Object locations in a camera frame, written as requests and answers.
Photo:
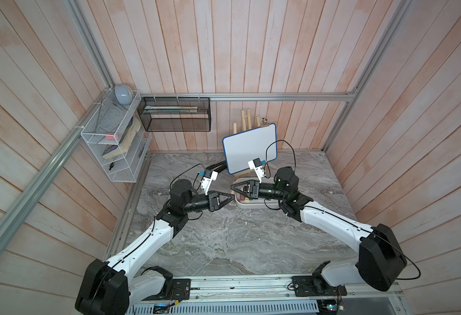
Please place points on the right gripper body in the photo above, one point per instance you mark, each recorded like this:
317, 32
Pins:
256, 191

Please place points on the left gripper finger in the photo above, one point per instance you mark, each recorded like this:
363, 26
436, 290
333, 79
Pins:
225, 197
221, 203

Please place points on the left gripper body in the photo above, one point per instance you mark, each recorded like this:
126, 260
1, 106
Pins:
211, 201

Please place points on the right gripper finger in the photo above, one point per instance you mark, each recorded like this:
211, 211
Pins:
240, 184
239, 194

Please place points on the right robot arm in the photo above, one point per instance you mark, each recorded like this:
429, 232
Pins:
379, 260

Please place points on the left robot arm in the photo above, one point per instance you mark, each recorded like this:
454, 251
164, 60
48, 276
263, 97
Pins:
112, 286

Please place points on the black stapler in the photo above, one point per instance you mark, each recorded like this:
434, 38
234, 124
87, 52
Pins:
219, 166

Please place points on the blue framed whiteboard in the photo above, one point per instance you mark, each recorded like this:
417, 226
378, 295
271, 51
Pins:
248, 145

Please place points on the wooden block on shelf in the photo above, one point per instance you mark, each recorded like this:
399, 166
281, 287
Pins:
125, 143

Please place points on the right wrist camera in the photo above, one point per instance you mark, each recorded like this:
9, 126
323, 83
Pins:
257, 166

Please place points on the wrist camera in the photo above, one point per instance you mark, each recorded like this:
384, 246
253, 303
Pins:
257, 166
208, 176

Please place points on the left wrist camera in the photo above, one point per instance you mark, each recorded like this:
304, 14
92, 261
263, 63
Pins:
208, 176

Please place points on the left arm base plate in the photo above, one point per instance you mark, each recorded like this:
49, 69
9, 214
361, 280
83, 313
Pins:
173, 290

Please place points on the black mesh wall basket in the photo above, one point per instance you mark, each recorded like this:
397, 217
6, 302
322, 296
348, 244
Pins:
175, 114

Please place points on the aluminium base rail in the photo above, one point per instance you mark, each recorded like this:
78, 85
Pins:
208, 289

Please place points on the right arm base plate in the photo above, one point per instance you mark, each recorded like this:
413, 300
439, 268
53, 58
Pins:
309, 286

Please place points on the white wire wall shelf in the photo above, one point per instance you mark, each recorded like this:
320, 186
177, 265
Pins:
106, 126

